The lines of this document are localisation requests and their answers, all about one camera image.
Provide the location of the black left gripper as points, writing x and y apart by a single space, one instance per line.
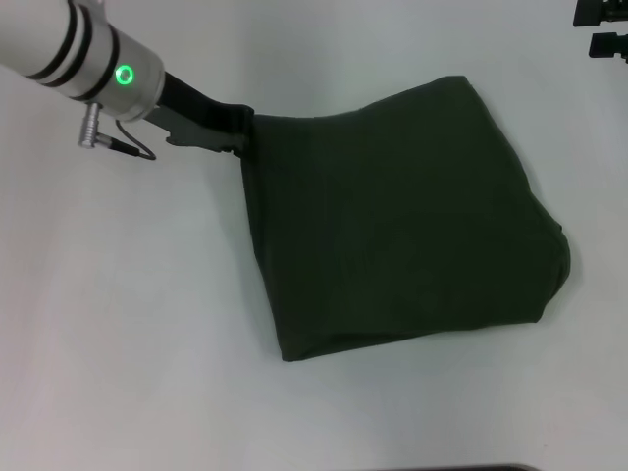
201 118

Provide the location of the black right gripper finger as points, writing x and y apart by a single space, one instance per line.
611 45
601 12

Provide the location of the dark green FREE t-shirt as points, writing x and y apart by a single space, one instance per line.
417 221

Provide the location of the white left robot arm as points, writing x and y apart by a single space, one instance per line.
73 54

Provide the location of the dark flat strip grey rim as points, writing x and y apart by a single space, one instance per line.
490 467

